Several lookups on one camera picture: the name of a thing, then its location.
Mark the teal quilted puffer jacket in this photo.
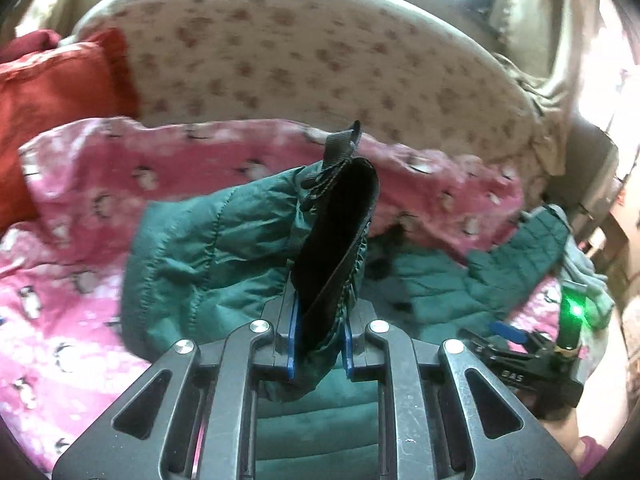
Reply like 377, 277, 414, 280
120, 126, 578, 479

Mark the person's right hand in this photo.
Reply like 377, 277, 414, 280
541, 398, 632, 478

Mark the grey cloth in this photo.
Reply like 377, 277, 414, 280
560, 233, 615, 330

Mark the pink penguin print blanket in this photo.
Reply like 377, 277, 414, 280
1, 118, 570, 472

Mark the beige curtain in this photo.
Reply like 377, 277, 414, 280
497, 0, 601, 177

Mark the red ruffled pillow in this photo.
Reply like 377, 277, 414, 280
1, 28, 140, 230

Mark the floral beige bed sheet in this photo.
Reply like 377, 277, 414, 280
73, 0, 566, 176

